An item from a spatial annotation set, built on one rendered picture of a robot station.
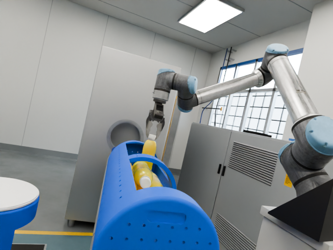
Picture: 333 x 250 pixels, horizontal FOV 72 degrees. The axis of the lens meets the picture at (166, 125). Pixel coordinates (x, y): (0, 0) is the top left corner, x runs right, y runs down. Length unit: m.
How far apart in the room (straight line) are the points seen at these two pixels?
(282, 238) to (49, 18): 5.59
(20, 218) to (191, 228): 0.55
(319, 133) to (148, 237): 0.78
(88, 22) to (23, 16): 1.26
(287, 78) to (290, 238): 0.73
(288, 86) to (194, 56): 5.20
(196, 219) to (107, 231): 0.19
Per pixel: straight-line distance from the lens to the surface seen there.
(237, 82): 1.45
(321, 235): 1.03
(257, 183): 2.46
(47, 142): 5.74
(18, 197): 0.92
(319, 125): 1.10
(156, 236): 0.54
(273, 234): 1.21
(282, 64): 1.41
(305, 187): 1.18
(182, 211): 0.53
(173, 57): 6.13
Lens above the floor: 1.39
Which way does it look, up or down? 1 degrees down
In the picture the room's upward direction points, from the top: 13 degrees clockwise
